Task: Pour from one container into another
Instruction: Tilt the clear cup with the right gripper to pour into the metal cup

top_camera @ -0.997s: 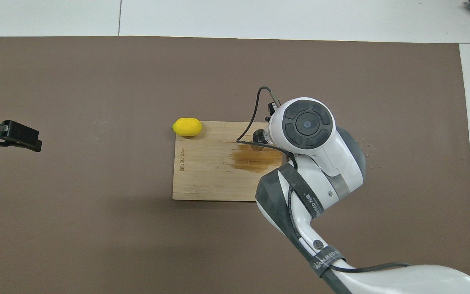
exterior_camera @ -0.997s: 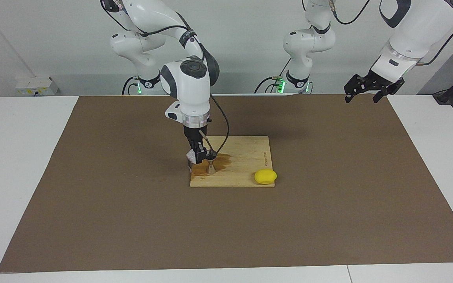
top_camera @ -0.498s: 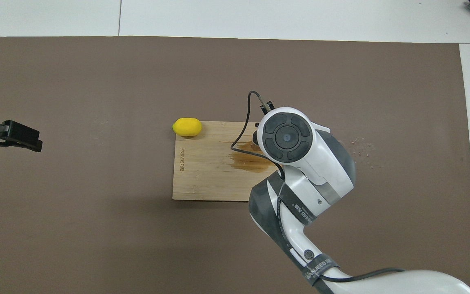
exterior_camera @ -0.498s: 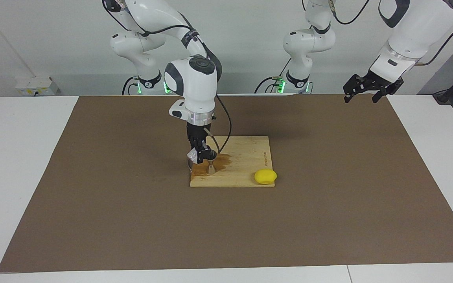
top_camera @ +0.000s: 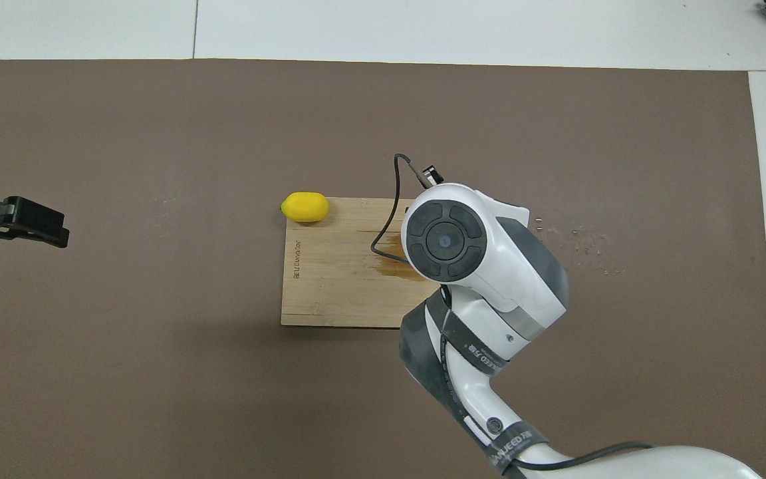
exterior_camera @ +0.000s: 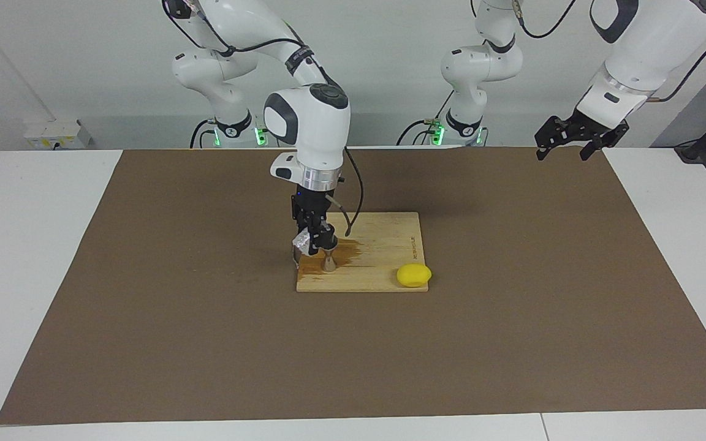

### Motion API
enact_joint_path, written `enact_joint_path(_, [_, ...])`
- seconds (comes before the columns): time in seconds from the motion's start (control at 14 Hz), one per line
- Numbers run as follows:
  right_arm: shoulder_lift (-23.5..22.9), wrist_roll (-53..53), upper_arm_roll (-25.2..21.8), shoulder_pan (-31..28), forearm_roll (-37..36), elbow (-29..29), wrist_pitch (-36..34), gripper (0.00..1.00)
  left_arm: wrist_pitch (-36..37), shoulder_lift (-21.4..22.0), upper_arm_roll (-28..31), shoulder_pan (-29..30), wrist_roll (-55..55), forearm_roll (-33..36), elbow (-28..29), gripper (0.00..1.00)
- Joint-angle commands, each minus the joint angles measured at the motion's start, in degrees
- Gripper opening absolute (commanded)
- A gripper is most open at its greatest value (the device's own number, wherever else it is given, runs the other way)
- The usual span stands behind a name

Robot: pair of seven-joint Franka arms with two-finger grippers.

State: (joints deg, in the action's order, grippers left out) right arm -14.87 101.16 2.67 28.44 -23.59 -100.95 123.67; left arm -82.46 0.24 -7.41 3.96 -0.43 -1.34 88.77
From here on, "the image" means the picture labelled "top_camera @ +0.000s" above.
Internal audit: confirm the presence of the yellow lemon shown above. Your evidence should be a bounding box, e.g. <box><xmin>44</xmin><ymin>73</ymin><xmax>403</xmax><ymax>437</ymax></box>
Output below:
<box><xmin>281</xmin><ymin>192</ymin><xmax>330</xmax><ymax>224</ymax></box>

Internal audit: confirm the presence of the brown paper table mat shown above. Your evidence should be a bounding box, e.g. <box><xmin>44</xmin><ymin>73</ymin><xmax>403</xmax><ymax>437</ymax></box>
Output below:
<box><xmin>0</xmin><ymin>59</ymin><xmax>766</xmax><ymax>479</ymax></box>

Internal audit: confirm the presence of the wooden cutting board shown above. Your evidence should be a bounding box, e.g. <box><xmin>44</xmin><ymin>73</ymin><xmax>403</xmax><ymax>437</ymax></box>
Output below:
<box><xmin>281</xmin><ymin>198</ymin><xmax>447</xmax><ymax>327</ymax></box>

